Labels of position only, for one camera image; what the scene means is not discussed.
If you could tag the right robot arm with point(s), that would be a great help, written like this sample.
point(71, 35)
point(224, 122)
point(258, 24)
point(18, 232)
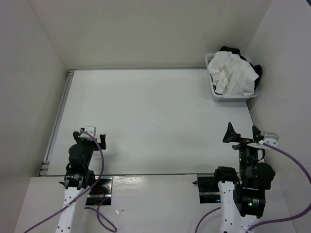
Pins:
point(243, 192)

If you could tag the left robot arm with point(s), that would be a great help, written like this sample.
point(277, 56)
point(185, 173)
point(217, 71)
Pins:
point(79, 179)

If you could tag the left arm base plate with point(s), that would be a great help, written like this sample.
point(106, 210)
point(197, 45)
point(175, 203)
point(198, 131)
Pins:
point(101, 194)

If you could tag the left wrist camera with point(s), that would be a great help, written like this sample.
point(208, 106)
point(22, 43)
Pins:
point(88, 132)

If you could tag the black skirt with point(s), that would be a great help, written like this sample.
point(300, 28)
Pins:
point(257, 68)

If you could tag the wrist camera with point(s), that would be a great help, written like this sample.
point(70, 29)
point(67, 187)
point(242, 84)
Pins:
point(269, 138)
point(88, 132)

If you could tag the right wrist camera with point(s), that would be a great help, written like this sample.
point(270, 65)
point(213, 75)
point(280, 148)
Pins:
point(269, 138)

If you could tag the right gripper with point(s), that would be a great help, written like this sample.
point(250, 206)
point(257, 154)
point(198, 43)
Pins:
point(231, 134)

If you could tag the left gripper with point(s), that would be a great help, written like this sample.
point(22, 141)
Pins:
point(81, 141)

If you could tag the white pleated skirt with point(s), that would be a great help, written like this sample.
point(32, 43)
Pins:
point(231, 75)

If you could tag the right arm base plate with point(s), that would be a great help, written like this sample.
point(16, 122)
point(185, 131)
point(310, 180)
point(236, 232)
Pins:
point(208, 189)

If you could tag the white plastic basket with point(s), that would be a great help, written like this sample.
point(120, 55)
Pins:
point(225, 98)

